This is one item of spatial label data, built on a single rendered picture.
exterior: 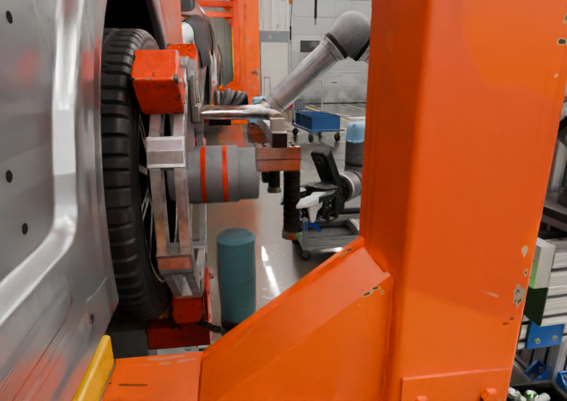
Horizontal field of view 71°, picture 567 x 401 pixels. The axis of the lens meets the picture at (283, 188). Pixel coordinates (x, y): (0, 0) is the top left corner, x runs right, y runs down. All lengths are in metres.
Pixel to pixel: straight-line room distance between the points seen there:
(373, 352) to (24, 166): 0.44
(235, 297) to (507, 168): 0.65
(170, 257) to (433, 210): 0.49
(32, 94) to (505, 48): 0.48
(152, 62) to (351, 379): 0.56
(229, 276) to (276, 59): 11.71
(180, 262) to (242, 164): 0.28
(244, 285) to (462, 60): 0.67
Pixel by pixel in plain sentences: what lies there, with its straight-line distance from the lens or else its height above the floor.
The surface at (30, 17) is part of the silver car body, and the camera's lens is 0.53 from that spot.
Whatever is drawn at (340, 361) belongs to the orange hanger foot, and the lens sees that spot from 0.54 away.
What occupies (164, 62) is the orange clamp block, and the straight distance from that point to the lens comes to 0.72.
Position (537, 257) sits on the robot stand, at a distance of 0.92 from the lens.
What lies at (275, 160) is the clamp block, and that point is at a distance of 0.79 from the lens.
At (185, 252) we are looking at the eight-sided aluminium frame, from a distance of 0.77.
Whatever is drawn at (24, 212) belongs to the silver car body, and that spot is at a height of 0.96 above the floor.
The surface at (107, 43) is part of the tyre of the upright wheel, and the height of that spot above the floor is 1.14.
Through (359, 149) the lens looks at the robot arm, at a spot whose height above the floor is 0.90.
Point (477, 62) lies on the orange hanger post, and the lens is 0.45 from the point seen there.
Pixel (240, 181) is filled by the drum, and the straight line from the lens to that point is 0.94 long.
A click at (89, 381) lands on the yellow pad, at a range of 0.59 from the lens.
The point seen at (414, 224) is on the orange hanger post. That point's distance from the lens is 0.45.
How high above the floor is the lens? 1.09
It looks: 16 degrees down
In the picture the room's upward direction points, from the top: straight up
